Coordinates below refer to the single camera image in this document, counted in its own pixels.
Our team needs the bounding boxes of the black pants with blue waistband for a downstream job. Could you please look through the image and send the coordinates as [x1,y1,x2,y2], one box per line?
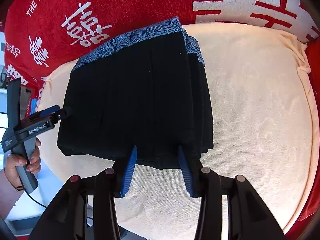
[57,17,214,169]

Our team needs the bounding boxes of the pink sleeve left forearm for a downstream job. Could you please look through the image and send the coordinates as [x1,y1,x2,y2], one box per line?
[0,170,24,219]

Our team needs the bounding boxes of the person's left hand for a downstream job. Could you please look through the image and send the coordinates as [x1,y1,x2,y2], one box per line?
[4,138,41,189]

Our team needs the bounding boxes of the red sofa cover white print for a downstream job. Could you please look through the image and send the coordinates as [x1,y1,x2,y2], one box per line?
[4,0,319,239]

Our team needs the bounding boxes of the black cable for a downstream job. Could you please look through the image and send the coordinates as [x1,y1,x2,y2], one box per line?
[23,188,48,209]

